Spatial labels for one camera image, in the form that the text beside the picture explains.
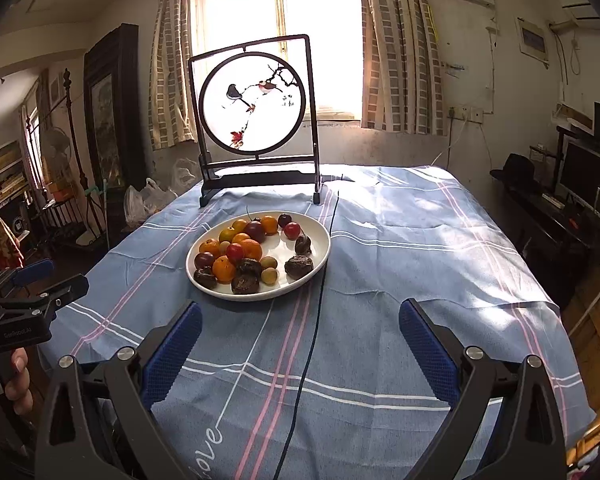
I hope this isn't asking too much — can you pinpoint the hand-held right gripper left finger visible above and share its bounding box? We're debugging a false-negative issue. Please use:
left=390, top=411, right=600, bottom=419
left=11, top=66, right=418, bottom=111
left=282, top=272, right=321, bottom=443
left=34, top=300, right=203, bottom=480

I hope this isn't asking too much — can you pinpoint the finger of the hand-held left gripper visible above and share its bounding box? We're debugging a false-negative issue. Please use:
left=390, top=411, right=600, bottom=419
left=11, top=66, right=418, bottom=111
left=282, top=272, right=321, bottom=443
left=0, top=259, right=55, bottom=293
left=0, top=274, right=89, bottom=318

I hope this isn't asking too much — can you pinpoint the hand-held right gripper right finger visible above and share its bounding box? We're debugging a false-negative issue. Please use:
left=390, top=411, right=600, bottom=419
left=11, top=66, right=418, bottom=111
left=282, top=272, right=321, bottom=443
left=399, top=298, right=567, bottom=480

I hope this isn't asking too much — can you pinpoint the white round plate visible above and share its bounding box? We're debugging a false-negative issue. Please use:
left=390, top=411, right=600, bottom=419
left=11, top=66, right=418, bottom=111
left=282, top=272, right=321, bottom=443
left=185, top=210, right=331, bottom=302

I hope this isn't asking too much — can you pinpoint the person's left hand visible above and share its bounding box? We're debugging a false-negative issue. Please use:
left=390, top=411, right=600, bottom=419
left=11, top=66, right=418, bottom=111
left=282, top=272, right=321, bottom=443
left=2, top=347, right=33, bottom=416

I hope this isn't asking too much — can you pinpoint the bookshelf with books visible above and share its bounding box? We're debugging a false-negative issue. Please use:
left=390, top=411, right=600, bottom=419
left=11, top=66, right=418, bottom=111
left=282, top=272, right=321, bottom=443
left=0, top=140, right=32, bottom=217

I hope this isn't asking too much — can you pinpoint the blue striped tablecloth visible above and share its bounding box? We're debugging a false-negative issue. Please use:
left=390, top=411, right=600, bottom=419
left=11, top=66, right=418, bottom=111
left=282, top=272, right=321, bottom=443
left=37, top=162, right=598, bottom=480

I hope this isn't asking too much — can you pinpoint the standing electric fan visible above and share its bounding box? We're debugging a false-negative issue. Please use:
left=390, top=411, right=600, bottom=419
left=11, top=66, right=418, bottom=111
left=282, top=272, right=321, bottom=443
left=40, top=127, right=74, bottom=196

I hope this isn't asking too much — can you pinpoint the white plastic bag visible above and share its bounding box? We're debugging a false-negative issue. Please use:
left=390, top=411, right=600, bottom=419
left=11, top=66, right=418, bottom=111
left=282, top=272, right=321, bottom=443
left=171, top=157, right=201, bottom=193
left=124, top=177, right=178, bottom=226

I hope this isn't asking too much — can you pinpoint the black media stand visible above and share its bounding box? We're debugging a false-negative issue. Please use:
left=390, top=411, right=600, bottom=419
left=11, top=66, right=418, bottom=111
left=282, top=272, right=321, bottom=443
left=490, top=125, right=600, bottom=311

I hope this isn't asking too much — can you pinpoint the dark framed picture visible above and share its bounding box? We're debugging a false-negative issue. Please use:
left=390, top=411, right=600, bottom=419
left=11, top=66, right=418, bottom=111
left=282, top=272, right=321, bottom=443
left=82, top=24, right=147, bottom=196

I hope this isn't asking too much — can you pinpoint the black hat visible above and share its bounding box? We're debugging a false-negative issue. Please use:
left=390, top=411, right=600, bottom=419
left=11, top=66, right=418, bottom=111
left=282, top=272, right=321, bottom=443
left=490, top=154, right=538, bottom=187

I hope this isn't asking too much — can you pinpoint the silver computer monitor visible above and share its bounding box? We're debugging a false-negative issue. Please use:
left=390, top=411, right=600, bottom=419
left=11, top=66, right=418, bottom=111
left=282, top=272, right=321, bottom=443
left=555, top=140, right=600, bottom=217

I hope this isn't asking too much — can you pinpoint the checkered beige curtain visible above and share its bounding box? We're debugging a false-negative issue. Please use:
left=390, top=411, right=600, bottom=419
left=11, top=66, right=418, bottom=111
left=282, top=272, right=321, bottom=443
left=357, top=0, right=448, bottom=136
left=147, top=0, right=201, bottom=151

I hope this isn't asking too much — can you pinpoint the bird painting table screen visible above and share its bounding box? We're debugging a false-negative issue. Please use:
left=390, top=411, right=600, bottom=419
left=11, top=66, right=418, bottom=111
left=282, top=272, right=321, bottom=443
left=188, top=34, right=323, bottom=209

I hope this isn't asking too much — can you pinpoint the bright window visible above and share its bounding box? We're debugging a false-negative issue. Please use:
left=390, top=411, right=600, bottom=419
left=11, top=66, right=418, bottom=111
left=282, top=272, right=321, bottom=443
left=187, top=0, right=368, bottom=121

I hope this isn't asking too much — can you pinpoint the white air conditioner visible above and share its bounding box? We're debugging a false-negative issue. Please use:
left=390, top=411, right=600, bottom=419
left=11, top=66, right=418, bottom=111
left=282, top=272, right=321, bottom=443
left=560, top=2, right=600, bottom=25

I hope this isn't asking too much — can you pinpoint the thin black cable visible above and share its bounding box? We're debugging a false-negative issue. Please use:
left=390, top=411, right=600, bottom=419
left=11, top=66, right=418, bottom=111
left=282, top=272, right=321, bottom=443
left=280, top=192, right=341, bottom=480

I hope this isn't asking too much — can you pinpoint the white wall electrical box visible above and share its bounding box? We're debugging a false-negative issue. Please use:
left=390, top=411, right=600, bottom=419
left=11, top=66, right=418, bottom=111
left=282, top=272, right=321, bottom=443
left=516, top=17, right=551, bottom=68

